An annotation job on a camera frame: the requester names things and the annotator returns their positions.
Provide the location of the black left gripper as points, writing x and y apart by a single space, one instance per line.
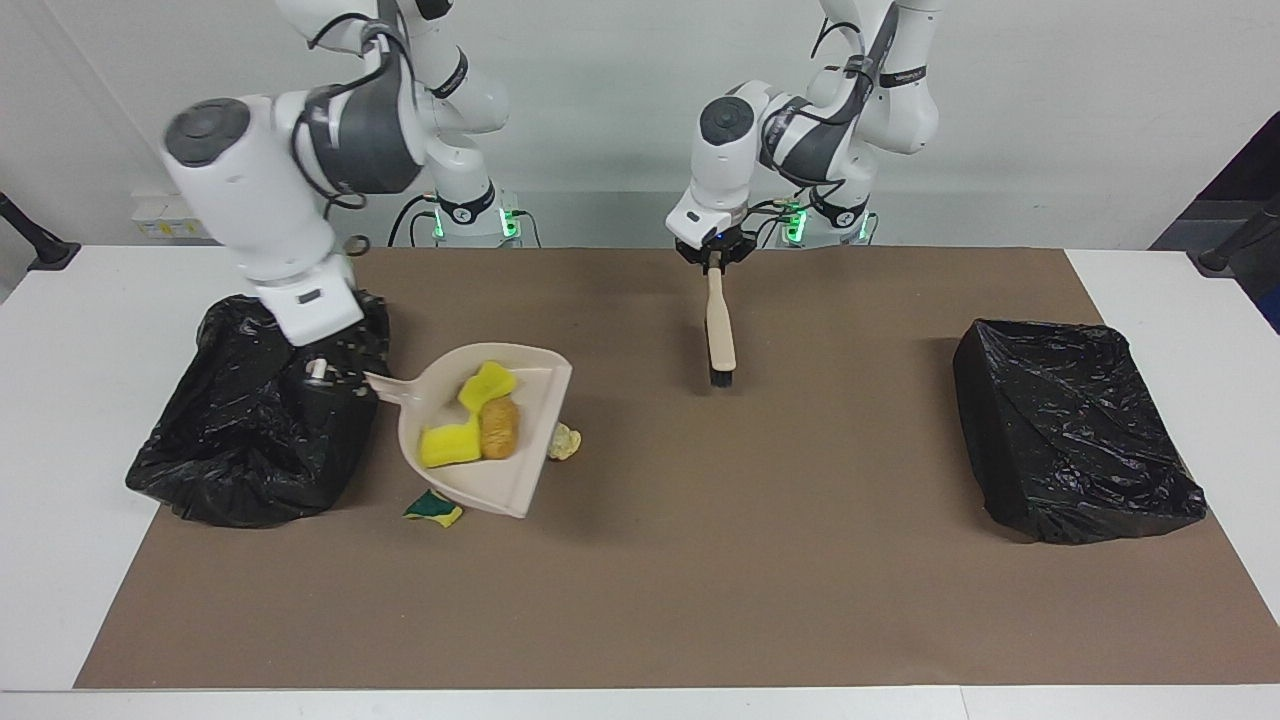
715 244

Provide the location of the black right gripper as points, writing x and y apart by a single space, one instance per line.
335 365

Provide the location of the beige hand brush black bristles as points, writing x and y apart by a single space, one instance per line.
720 330

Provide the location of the notched yellow sponge piece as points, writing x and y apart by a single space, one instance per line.
450 447

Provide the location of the brown cork-textured lump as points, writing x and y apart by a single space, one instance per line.
500 430

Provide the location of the green and yellow sponge piece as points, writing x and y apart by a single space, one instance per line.
435 512

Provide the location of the beige plastic dustpan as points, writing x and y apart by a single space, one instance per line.
520 480

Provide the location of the pale chip piece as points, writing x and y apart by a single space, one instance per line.
566 442

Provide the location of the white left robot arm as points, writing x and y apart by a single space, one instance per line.
730 170

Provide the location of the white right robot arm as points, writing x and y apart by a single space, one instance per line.
250 210

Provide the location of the crumpled black bag trash bin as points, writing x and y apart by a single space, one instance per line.
230 450

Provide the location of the boxy black bag trash bin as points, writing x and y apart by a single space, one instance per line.
1080 430

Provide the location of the black stand leg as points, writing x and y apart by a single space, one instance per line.
35 240
1240 235

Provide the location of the brown paper table mat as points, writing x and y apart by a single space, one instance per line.
740 600

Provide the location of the dark slanted panel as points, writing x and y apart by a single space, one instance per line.
1255 170

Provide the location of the white wall power box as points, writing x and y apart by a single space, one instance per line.
160 215

